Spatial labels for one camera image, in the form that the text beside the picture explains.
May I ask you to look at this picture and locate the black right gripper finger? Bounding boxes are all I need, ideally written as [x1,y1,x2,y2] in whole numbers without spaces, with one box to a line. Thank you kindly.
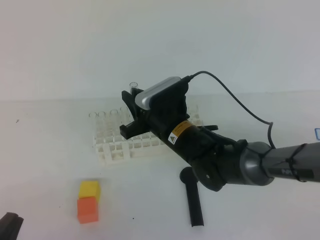
[121,89,144,113]
[119,117,150,139]

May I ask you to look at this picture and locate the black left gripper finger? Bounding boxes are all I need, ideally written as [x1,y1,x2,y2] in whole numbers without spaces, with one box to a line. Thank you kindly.
[0,212,24,240]

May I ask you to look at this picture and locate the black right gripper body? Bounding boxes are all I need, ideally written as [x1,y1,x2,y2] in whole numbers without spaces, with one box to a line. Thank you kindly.
[144,79,189,140]

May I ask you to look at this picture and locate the clear glass test tube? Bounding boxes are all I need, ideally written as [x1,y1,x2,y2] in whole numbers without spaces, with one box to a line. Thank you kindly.
[129,82,139,97]

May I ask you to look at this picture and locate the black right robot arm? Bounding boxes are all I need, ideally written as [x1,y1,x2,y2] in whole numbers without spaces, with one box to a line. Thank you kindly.
[120,77,320,192]

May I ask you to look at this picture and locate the clear test tube in rack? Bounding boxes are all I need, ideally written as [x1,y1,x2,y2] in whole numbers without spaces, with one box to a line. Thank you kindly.
[109,109,119,137]
[96,111,106,138]
[88,111,98,140]
[120,105,130,126]

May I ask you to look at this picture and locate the white plastic test tube rack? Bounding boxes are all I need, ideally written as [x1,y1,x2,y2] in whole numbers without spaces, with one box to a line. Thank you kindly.
[89,102,208,166]

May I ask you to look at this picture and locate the black scoop tool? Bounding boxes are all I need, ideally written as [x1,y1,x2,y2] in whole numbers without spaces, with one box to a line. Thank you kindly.
[179,166,204,227]

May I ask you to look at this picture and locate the orange cube block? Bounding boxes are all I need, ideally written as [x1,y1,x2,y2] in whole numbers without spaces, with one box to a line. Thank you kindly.
[77,196,99,224]

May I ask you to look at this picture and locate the yellow cube block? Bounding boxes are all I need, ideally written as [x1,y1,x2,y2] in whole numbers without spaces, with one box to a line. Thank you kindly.
[78,180,101,202]

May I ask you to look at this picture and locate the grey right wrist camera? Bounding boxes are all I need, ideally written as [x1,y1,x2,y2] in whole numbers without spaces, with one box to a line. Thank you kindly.
[134,76,181,110]

